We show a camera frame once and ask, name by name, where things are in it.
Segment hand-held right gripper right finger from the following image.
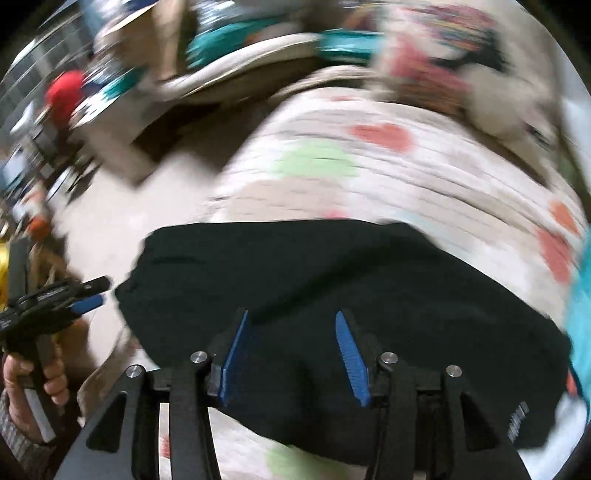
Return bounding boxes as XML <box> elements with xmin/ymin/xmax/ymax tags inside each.
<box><xmin>335</xmin><ymin>310</ymin><xmax>532</xmax><ymax>480</ymax></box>

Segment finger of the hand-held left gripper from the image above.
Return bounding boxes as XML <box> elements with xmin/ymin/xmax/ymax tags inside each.
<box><xmin>21</xmin><ymin>294</ymin><xmax>106</xmax><ymax>325</ymax></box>
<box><xmin>28</xmin><ymin>276</ymin><xmax>112</xmax><ymax>304</ymax></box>

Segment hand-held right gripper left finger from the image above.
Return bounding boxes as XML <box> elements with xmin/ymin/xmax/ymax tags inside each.
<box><xmin>55</xmin><ymin>308</ymin><xmax>253</xmax><ymax>480</ymax></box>

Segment black pants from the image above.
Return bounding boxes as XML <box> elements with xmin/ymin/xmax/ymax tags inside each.
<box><xmin>115</xmin><ymin>220</ymin><xmax>574</xmax><ymax>467</ymax></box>

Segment person's left forearm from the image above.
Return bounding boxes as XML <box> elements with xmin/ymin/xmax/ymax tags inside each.
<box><xmin>0</xmin><ymin>391</ymin><xmax>58</xmax><ymax>480</ymax></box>

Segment person's left hand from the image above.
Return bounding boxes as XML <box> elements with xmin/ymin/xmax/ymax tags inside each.
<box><xmin>2</xmin><ymin>320</ymin><xmax>90</xmax><ymax>445</ymax></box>

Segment yellow object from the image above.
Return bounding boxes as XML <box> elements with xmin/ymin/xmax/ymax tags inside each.
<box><xmin>0</xmin><ymin>242</ymin><xmax>11</xmax><ymax>301</ymax></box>

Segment heart print bedsheet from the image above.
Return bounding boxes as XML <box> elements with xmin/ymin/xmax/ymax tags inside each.
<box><xmin>76</xmin><ymin>65</ymin><xmax>591</xmax><ymax>480</ymax></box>

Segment red object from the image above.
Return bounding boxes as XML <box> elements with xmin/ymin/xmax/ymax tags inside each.
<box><xmin>45</xmin><ymin>69</ymin><xmax>89</xmax><ymax>131</ymax></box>

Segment teal cloth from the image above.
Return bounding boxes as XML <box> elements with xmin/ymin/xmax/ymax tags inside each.
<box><xmin>562</xmin><ymin>231</ymin><xmax>591</xmax><ymax>400</ymax></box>

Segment beige cushion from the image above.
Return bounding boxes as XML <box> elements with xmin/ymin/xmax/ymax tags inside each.
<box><xmin>152</xmin><ymin>32</ymin><xmax>370</xmax><ymax>103</ymax></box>

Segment colourful printed pillow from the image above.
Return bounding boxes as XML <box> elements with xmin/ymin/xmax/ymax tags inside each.
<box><xmin>369</xmin><ymin>0</ymin><xmax>561</xmax><ymax>151</ymax></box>

